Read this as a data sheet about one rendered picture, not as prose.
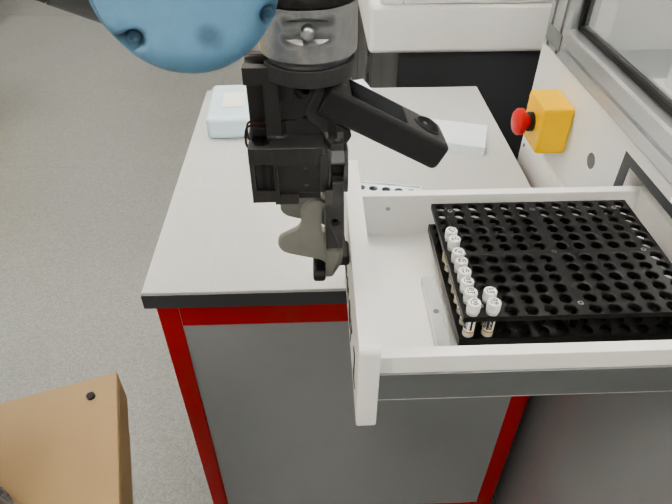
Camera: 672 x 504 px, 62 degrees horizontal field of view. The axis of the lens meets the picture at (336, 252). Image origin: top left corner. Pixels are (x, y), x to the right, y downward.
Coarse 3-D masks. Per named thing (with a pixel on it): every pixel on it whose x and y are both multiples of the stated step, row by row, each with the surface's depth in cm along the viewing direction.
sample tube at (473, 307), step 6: (468, 300) 50; (474, 300) 50; (468, 306) 50; (474, 306) 50; (480, 306) 50; (468, 312) 51; (474, 312) 50; (468, 324) 51; (474, 324) 51; (462, 330) 53; (468, 330) 52; (468, 336) 52
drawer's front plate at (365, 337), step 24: (360, 192) 61; (360, 216) 57; (360, 240) 54; (360, 264) 52; (360, 288) 49; (360, 312) 47; (360, 336) 45; (360, 360) 45; (360, 384) 47; (360, 408) 49
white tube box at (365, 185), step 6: (366, 186) 85; (372, 186) 86; (378, 186) 85; (384, 186) 85; (390, 186) 85; (396, 186) 85; (402, 186) 85; (408, 186) 85; (414, 186) 85; (420, 186) 85
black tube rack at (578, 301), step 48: (432, 240) 64; (480, 240) 63; (528, 240) 59; (576, 240) 59; (624, 240) 59; (480, 288) 54; (528, 288) 53; (576, 288) 53; (624, 288) 54; (480, 336) 53; (528, 336) 53; (576, 336) 53; (624, 336) 53
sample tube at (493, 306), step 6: (492, 300) 50; (498, 300) 50; (486, 306) 51; (492, 306) 50; (498, 306) 50; (486, 312) 51; (492, 312) 50; (498, 312) 50; (486, 324) 52; (492, 324) 51; (486, 330) 52; (492, 330) 52; (486, 336) 52
